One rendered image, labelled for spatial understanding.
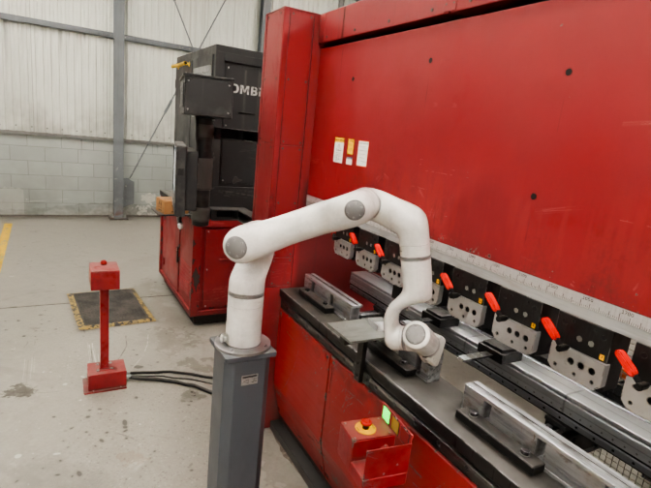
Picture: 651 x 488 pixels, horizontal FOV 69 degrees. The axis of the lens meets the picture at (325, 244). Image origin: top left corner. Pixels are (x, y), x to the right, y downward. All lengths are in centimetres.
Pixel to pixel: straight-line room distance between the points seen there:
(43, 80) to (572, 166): 789
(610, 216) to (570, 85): 36
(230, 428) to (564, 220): 122
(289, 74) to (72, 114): 634
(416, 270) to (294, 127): 132
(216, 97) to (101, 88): 613
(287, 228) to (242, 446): 79
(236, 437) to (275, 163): 135
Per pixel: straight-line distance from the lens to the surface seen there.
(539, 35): 155
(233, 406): 171
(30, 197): 870
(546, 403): 188
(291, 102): 251
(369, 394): 198
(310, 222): 144
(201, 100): 254
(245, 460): 185
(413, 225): 139
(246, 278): 157
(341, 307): 232
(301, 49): 255
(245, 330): 162
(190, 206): 258
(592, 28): 145
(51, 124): 857
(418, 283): 143
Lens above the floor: 173
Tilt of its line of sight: 13 degrees down
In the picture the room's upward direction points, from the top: 6 degrees clockwise
